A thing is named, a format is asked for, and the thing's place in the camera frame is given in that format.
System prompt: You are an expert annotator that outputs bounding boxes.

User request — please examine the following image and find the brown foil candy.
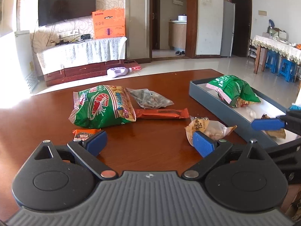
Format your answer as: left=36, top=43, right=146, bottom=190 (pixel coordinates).
left=261, top=114, right=270, bottom=119

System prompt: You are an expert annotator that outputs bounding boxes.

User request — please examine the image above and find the pair of slippers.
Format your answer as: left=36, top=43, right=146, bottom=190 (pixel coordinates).
left=176, top=50, right=186, bottom=56

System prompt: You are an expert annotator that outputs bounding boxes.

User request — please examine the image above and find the wooden dining table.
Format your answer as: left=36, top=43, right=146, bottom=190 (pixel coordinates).
left=254, top=46, right=267, bottom=74

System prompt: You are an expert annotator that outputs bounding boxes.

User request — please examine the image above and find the cream lace tablecloth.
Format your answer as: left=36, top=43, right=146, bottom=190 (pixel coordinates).
left=252, top=35, right=301, bottom=65

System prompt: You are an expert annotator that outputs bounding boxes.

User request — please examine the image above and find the black wall television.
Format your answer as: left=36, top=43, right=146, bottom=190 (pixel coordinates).
left=38, top=0, right=96, bottom=27

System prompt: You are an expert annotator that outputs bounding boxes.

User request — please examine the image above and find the small orange snack packet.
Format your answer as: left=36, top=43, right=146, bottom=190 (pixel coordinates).
left=72, top=129, right=101, bottom=141

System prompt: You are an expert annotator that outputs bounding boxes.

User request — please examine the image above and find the long orange snack bar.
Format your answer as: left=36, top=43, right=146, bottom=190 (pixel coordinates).
left=135, top=108, right=190, bottom=119

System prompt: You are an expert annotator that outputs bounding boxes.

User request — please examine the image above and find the black set-top box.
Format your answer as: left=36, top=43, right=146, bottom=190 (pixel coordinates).
left=81, top=34, right=91, bottom=40

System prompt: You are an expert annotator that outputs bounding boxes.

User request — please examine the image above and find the orange gift box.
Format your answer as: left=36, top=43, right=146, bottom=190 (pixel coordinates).
left=92, top=8, right=125, bottom=39

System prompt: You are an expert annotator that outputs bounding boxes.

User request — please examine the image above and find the red wooden tv cabinet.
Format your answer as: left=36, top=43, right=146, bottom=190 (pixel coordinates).
left=44, top=60, right=125, bottom=87

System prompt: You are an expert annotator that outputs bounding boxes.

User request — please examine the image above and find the white patterned cabinet cloth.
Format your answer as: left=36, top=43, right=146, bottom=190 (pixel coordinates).
left=37, top=37, right=127, bottom=75

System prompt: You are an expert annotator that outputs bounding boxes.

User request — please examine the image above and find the purple detergent bottle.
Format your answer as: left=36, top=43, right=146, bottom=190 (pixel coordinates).
left=107, top=67, right=133, bottom=78

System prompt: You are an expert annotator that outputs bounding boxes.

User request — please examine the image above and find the blue plastic bag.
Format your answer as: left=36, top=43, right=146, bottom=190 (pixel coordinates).
left=288, top=104, right=301, bottom=110

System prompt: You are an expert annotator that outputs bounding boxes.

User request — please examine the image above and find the olive gold snack packet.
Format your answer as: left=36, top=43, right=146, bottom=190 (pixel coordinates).
left=265, top=129, right=286, bottom=139

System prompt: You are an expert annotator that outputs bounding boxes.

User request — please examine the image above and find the wooden kitchen counter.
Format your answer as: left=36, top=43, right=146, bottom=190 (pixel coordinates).
left=168, top=21, right=187, bottom=50

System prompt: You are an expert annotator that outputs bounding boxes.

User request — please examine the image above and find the yellow clear biscuit bag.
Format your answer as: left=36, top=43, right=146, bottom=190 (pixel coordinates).
left=185, top=116, right=237, bottom=146

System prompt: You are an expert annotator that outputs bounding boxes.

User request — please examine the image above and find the dark grey shallow box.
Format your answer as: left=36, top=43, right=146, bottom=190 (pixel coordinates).
left=189, top=79, right=300, bottom=148

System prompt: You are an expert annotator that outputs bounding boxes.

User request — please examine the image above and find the blue plastic stool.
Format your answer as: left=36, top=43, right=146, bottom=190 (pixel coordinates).
left=277, top=58, right=296, bottom=82
left=265, top=50, right=280, bottom=73

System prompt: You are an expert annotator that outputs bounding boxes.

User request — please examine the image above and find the green striped snack bag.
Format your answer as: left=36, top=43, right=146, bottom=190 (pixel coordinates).
left=206, top=75, right=261, bottom=108

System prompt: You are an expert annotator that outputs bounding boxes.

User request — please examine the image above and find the green shrimp chips bag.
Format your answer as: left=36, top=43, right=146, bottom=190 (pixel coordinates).
left=69, top=85, right=136, bottom=129

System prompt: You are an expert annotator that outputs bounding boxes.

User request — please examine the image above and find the silver refrigerator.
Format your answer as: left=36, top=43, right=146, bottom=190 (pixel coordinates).
left=220, top=1, right=235, bottom=57

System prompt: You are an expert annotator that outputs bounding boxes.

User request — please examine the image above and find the red floor mat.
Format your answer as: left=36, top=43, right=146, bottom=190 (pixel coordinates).
left=124, top=60, right=142, bottom=71

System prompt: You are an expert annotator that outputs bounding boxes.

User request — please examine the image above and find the grey clear peanut packet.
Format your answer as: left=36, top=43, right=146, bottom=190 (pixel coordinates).
left=127, top=88, right=174, bottom=109

